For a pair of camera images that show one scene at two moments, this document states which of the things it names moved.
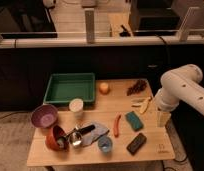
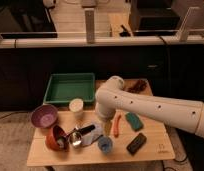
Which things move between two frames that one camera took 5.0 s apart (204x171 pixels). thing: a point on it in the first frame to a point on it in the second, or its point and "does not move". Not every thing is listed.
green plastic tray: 64,87 does not move
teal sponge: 134,121 does not move
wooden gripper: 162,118 to 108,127
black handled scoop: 81,130 does not move
